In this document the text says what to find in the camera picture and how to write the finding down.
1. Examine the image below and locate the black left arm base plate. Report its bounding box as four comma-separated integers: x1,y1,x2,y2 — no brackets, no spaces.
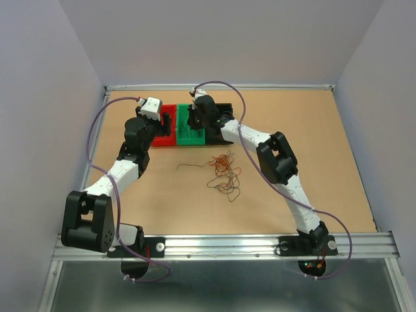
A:
107,236,166,259

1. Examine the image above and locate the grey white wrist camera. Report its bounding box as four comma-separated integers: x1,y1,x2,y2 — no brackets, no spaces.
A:
189,88,199,101
136,97,163,121

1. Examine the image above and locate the purple camera cable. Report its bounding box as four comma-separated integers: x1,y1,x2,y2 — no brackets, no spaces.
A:
86,96,172,284
194,80,354,280

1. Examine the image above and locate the red plastic bin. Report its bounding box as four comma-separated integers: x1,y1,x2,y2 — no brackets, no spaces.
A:
151,105,177,147

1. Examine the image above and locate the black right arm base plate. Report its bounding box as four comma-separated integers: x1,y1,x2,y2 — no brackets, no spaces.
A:
274,235,338,257

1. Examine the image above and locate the black plastic bin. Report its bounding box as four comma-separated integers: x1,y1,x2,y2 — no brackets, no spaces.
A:
205,103,235,146

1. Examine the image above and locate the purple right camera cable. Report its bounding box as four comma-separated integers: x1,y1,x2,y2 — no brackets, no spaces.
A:
194,80,354,280

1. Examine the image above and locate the grey white right wrist camera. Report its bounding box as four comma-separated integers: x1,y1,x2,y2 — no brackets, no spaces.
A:
189,88,199,101

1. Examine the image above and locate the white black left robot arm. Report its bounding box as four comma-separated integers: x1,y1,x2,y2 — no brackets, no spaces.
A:
61,112,172,256

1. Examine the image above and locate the aluminium table edge frame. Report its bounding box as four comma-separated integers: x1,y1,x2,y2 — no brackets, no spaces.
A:
66,83,335,235

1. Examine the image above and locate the aluminium front mounting rail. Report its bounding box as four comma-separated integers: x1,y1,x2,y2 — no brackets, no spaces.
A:
53,231,400,261

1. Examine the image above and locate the orange brown wire bundle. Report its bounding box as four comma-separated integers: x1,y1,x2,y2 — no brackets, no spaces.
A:
176,151,243,203

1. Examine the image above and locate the grey white left wrist camera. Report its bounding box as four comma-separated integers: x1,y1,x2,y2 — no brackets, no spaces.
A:
136,97,163,121

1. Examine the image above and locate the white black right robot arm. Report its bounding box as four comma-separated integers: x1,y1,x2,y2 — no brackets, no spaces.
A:
188,91,328,255

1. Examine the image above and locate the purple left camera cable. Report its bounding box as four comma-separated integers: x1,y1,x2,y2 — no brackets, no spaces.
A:
86,96,172,284

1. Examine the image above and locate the dark thin wire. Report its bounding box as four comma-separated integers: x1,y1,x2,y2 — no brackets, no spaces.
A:
178,118,196,139

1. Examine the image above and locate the green plastic bin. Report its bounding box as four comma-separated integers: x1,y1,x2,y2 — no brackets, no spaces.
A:
176,104,205,146

